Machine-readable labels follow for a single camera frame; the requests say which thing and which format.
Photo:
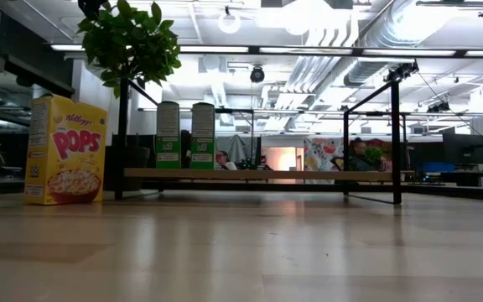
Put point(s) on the yellow Corn Pops cereal box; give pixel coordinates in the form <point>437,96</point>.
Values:
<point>65,151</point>

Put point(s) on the black plant pot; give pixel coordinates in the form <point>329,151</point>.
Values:
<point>136,163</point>

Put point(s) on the black overhead camera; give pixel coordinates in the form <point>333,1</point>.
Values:
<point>257,74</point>

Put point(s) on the person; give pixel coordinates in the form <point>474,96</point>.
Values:
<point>224,160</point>
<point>359,153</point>

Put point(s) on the black metal rig frame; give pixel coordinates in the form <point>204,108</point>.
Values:
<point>252,134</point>

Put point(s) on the silver ventilation duct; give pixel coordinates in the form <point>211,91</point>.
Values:
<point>384,38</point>

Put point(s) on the dark computer monitor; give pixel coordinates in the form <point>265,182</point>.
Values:
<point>463,149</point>

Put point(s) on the blue bin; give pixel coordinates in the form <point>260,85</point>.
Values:
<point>434,168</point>

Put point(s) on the green Apple Jacks cereal box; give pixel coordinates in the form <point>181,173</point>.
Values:
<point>168,126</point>
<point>203,126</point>

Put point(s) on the round white ceiling lamp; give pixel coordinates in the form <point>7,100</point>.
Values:
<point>229,30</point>

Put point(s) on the wooden shelf with black frame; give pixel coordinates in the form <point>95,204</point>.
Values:
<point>266,174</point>

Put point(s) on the small green plant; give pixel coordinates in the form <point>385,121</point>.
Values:
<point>373,153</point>

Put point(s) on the green leafy plant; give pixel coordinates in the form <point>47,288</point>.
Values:
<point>132,42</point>

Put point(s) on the colourful floral panel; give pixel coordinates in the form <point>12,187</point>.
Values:
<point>321,155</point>

